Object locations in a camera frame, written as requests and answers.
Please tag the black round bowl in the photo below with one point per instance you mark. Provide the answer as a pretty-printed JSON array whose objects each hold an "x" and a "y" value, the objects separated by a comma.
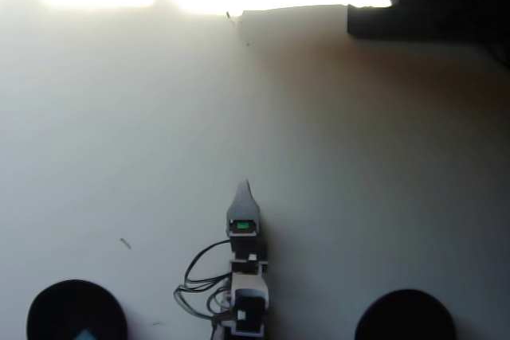
[
  {"x": 404, "y": 316},
  {"x": 75, "y": 308}
]

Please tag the black rectangular box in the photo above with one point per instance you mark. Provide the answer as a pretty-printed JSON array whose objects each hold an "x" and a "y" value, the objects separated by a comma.
[{"x": 418, "y": 21}]

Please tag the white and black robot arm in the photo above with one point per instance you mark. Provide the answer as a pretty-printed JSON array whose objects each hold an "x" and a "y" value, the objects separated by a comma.
[{"x": 247, "y": 286}]

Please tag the blue-green foam cube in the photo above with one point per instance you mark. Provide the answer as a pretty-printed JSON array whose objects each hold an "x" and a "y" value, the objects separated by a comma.
[{"x": 85, "y": 335}]

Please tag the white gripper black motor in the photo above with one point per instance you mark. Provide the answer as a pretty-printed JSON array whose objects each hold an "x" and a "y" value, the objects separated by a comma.
[{"x": 250, "y": 245}]

